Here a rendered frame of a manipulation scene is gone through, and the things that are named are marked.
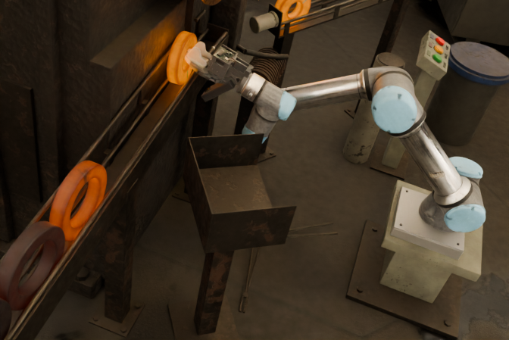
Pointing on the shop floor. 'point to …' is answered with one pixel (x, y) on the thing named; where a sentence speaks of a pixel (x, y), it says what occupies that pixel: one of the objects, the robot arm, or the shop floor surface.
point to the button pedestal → (393, 160)
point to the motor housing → (263, 66)
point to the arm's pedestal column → (404, 285)
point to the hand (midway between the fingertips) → (182, 52)
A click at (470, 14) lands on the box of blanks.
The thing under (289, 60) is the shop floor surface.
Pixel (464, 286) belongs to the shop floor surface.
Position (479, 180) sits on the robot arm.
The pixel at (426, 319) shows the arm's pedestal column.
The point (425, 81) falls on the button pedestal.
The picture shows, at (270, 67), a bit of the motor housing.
